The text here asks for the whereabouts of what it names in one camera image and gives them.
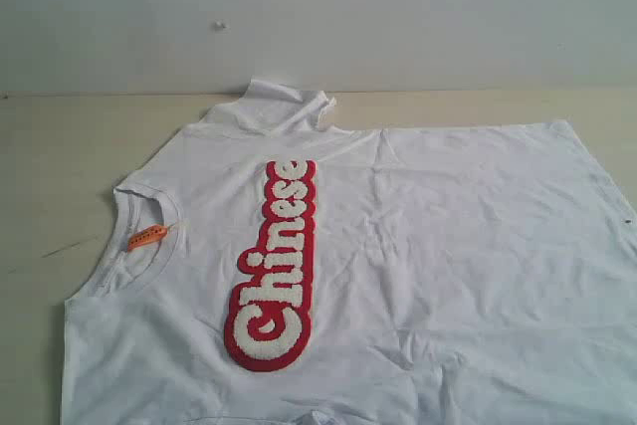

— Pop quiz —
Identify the white t-shirt red lettering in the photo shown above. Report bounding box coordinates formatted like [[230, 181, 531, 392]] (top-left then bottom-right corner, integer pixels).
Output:
[[61, 81, 636, 424]]

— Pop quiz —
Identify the orange size tag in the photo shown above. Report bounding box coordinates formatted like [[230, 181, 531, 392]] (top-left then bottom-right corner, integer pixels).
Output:
[[126, 225, 170, 252]]

